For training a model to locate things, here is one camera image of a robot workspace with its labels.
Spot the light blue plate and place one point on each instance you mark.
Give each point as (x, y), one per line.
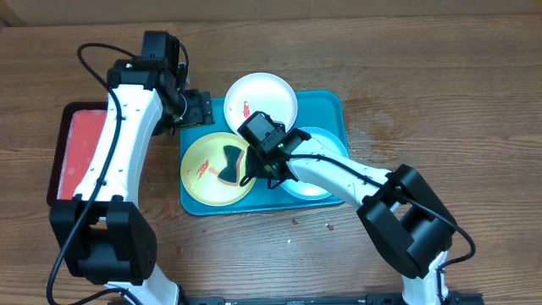
(307, 191)

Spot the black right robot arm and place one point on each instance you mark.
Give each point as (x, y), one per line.
(408, 224)

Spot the yellow-green plate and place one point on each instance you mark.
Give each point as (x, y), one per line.
(201, 164)

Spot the dark red water tray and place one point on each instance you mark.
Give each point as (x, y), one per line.
(80, 127)

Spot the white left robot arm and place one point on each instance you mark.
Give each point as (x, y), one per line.
(102, 234)

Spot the blue plastic tray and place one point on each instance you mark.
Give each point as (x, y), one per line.
(318, 109)

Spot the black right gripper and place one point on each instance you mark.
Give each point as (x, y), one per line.
(257, 171)

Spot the white plate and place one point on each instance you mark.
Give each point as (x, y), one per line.
(260, 92)

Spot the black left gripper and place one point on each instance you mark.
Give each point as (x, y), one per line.
(202, 110)

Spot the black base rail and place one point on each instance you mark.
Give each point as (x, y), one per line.
(454, 298)

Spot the green and tan sponge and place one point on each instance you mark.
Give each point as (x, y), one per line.
(230, 174)

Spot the cardboard back panel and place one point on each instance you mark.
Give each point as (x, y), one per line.
(102, 12)

